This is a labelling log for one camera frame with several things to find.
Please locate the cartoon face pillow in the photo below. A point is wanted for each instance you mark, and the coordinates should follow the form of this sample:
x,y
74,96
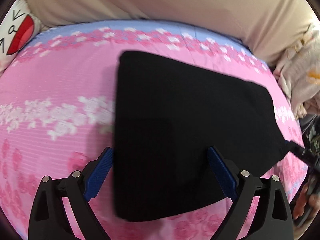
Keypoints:
x,y
17,29

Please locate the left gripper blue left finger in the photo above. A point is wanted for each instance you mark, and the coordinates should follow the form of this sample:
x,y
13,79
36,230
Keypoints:
x,y
95,173

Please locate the cream floral blanket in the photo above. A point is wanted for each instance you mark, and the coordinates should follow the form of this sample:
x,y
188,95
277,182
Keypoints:
x,y
297,73

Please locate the black pants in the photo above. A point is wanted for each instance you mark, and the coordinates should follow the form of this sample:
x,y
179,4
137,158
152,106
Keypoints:
x,y
168,115

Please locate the beige quilt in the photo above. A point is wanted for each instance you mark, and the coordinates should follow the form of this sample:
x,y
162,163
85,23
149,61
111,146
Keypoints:
x,y
266,27

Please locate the person's right hand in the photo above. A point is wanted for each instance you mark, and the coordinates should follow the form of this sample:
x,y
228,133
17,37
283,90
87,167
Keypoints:
x,y
302,200

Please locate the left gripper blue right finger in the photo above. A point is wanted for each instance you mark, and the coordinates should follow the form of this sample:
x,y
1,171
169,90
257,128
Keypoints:
x,y
226,179

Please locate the pink rose bedsheet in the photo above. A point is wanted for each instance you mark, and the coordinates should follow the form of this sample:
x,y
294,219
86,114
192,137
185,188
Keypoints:
x,y
57,97

